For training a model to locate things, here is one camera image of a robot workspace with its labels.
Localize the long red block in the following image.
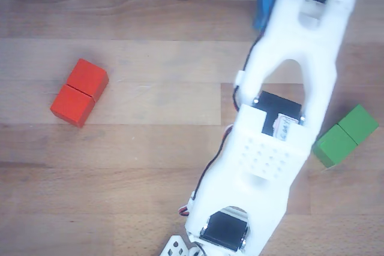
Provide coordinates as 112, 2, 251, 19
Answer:
50, 58, 110, 129

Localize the long blue block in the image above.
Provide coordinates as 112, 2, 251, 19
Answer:
251, 0, 279, 32

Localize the long green block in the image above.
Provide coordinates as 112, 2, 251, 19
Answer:
311, 104, 380, 168

